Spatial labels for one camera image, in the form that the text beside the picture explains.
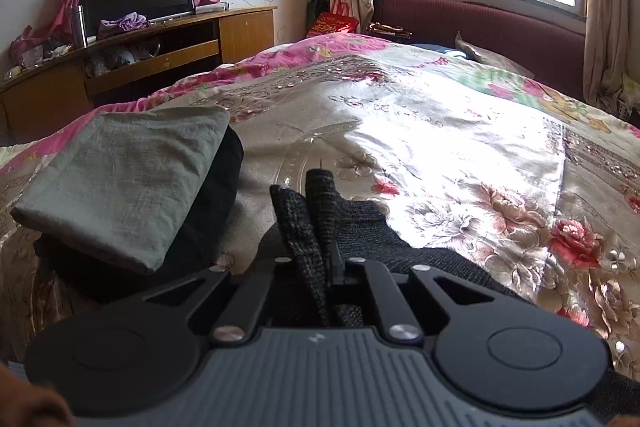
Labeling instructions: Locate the red gift bag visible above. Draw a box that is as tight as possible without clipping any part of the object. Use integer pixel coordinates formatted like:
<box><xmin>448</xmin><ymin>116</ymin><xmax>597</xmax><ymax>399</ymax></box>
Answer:
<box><xmin>306</xmin><ymin>0</ymin><xmax>360</xmax><ymax>38</ymax></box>

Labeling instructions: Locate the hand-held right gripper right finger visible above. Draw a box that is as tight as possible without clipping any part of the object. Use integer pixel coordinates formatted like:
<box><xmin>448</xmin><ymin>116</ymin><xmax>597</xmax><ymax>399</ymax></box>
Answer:
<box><xmin>326</xmin><ymin>241</ymin><xmax>494</xmax><ymax>345</ymax></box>

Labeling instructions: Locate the silver thermos flask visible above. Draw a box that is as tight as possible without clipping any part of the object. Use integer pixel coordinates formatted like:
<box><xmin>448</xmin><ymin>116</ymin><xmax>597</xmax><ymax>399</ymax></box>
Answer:
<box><xmin>71</xmin><ymin>4</ymin><xmax>89</xmax><ymax>48</ymax></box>

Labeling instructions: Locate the pale yellow bag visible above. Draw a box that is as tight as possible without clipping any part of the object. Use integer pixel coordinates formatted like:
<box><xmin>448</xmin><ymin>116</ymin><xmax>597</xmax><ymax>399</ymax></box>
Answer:
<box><xmin>619</xmin><ymin>74</ymin><xmax>640</xmax><ymax>120</ymax></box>

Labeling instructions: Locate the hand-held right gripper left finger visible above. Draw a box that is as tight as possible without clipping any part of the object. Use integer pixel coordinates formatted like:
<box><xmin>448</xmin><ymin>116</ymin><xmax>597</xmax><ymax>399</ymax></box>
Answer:
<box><xmin>144</xmin><ymin>258</ymin><xmax>294</xmax><ymax>346</ymax></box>

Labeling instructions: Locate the purple cloth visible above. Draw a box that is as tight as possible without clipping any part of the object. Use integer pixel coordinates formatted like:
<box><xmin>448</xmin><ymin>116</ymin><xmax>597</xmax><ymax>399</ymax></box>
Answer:
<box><xmin>97</xmin><ymin>12</ymin><xmax>152</xmax><ymax>38</ymax></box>

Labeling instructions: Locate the wooden cabinet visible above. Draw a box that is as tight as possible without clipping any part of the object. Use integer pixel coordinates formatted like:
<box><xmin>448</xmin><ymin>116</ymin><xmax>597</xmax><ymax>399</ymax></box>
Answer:
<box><xmin>0</xmin><ymin>6</ymin><xmax>279</xmax><ymax>134</ymax></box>

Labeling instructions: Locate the folded grey garment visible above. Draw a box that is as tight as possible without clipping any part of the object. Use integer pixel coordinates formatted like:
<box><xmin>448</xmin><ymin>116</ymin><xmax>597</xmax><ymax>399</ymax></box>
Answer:
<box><xmin>10</xmin><ymin>106</ymin><xmax>232</xmax><ymax>276</ymax></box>

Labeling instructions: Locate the dark red headboard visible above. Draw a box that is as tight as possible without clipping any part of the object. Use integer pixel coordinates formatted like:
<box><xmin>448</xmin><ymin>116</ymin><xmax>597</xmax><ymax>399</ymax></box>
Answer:
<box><xmin>372</xmin><ymin>0</ymin><xmax>589</xmax><ymax>104</ymax></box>

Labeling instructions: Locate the folded black garment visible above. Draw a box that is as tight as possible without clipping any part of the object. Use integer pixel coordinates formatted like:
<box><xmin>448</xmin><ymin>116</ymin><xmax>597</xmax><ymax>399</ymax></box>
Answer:
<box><xmin>34</xmin><ymin>127</ymin><xmax>245</xmax><ymax>304</ymax></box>

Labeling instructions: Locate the dark green bag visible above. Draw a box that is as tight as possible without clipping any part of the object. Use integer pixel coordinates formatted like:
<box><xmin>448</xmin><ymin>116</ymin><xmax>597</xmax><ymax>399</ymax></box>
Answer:
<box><xmin>307</xmin><ymin>0</ymin><xmax>331</xmax><ymax>34</ymax></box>

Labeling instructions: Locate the grey cushion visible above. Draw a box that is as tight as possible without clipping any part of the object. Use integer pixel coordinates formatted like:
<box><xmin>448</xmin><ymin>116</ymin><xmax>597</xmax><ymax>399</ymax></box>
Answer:
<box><xmin>454</xmin><ymin>32</ymin><xmax>534</xmax><ymax>78</ymax></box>

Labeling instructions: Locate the brown handbag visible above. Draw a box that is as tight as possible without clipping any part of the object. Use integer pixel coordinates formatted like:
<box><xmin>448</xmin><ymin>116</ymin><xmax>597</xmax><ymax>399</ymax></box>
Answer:
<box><xmin>367</xmin><ymin>22</ymin><xmax>412</xmax><ymax>40</ymax></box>

